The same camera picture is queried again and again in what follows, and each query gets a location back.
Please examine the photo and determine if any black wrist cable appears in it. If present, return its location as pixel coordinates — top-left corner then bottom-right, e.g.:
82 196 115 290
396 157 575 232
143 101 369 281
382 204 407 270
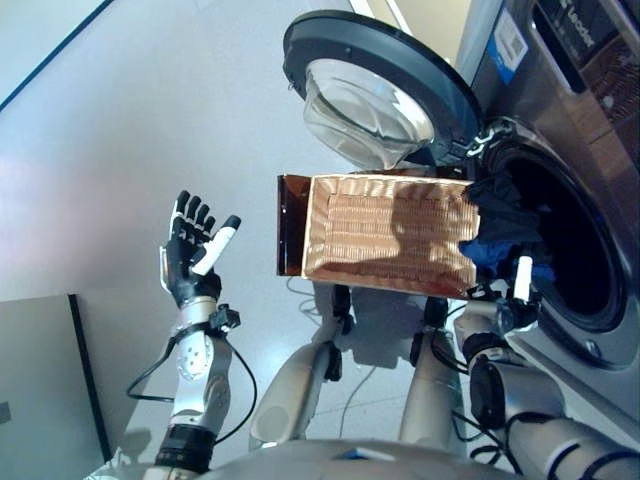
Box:
127 319 259 444

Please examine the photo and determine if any round glass washer door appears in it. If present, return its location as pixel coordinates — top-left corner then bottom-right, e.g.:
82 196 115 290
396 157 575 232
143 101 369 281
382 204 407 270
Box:
282 9 484 169

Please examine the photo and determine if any dark grey washing machine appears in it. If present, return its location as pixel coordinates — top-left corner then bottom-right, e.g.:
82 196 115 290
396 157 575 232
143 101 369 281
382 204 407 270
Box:
454 0 640 446

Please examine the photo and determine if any dark brown wooden stool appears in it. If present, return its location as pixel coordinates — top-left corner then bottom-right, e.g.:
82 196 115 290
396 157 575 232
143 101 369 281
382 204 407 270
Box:
276 173 314 277

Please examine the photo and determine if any black garment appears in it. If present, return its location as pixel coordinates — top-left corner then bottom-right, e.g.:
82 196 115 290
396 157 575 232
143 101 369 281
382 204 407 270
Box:
467 172 549 246

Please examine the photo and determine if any blue energy label sticker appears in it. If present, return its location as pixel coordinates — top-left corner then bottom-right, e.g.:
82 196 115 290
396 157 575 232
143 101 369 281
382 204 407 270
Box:
487 9 530 84

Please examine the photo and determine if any blue garment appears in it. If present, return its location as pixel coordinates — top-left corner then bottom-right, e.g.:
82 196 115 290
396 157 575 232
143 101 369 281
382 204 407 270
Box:
459 238 557 284

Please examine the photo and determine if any dark flat panel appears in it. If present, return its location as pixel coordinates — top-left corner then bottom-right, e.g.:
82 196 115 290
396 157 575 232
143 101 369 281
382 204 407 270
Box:
0 293 114 480

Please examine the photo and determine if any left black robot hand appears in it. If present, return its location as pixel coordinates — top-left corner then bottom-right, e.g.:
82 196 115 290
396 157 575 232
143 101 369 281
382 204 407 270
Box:
159 190 242 306

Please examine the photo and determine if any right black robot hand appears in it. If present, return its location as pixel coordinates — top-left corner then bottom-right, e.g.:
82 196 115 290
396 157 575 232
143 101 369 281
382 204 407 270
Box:
493 255 544 334

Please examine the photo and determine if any grey robot torso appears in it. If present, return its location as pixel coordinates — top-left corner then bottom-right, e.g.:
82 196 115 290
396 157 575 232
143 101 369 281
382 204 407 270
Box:
199 439 521 480

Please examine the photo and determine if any brown wicker laundry basket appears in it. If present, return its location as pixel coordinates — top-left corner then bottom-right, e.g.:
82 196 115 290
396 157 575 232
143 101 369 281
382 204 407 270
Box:
300 173 481 301

